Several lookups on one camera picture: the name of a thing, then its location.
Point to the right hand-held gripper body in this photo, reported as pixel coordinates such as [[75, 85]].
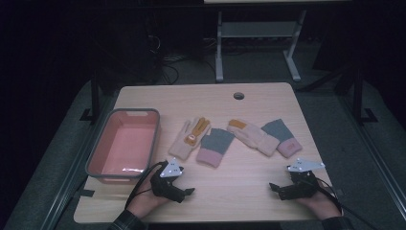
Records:
[[300, 187]]

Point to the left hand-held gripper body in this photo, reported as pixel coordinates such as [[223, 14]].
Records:
[[166, 185]]

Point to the beige glove with orange bunny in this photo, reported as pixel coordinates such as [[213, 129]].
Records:
[[183, 143]]

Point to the pink bin with grey rim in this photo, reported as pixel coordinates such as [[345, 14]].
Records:
[[127, 143]]

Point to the grey glove with pink cuff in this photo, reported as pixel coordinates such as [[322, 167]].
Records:
[[217, 142], [278, 129]]

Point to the person's left hand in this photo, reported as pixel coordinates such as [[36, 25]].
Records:
[[145, 201]]

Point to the person's right hand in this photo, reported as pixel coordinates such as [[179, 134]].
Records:
[[320, 204]]

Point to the grey metal stand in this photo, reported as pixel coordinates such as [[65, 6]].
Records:
[[255, 29]]

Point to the aluminium frame rail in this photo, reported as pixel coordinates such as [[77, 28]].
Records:
[[373, 150], [68, 179]]

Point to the black stand post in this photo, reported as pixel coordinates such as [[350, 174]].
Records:
[[357, 96], [94, 96]]

